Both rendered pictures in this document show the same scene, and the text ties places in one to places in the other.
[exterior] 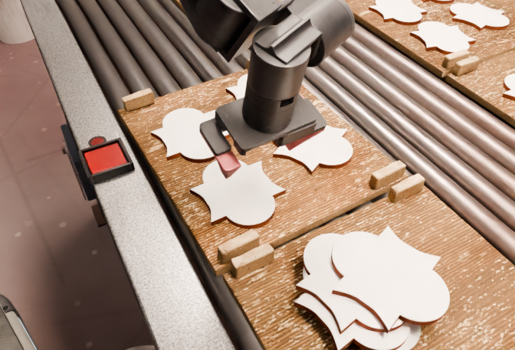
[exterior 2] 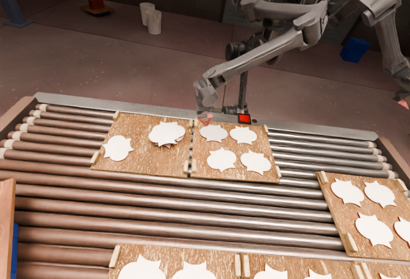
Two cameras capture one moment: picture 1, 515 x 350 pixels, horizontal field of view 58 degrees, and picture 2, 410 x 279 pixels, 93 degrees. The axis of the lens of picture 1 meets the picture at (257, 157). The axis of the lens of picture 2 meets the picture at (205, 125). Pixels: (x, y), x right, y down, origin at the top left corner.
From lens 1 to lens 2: 98 cm
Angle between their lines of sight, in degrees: 73
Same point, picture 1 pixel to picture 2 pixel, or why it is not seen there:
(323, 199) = (198, 148)
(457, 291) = (152, 154)
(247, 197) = (209, 132)
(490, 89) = (214, 263)
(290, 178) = (211, 146)
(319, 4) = (208, 91)
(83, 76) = (291, 128)
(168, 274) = not seen: hidden behind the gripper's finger
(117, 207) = (226, 116)
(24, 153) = not seen: hidden behind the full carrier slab
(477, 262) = (153, 165)
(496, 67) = not seen: outside the picture
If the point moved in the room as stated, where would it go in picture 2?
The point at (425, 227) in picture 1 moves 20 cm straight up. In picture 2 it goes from (171, 163) to (171, 135)
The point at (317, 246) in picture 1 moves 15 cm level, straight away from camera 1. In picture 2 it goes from (182, 130) to (204, 148)
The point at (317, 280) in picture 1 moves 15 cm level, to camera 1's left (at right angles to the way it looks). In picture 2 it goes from (174, 125) to (191, 109)
